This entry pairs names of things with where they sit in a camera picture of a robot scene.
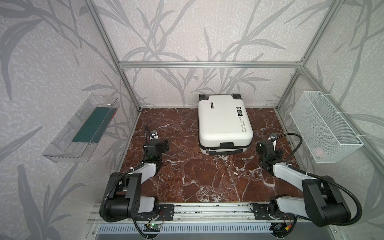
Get white hard-shell suitcase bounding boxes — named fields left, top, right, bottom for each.
left=198, top=94, right=254, bottom=156

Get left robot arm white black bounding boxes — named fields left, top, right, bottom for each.
left=100, top=139, right=170, bottom=223

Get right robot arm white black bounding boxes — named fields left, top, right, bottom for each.
left=257, top=140, right=363, bottom=227

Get green circuit board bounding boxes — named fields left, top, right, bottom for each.
left=144, top=223, right=163, bottom=232

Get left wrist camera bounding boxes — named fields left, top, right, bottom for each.
left=149, top=130, right=159, bottom=140

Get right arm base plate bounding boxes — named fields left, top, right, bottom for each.
left=249, top=203, right=295, bottom=221

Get white wire mesh basket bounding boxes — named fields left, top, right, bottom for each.
left=290, top=91, right=364, bottom=164

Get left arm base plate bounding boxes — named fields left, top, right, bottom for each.
left=135, top=204, right=175, bottom=222

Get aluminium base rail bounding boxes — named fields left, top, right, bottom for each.
left=86, top=201, right=340, bottom=224

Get right circuit board wires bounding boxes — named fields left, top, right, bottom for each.
left=268, top=221, right=296, bottom=236

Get clear plastic wall tray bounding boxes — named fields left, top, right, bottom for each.
left=43, top=94, right=120, bottom=163

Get aluminium cage frame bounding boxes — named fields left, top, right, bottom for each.
left=82, top=1, right=384, bottom=170

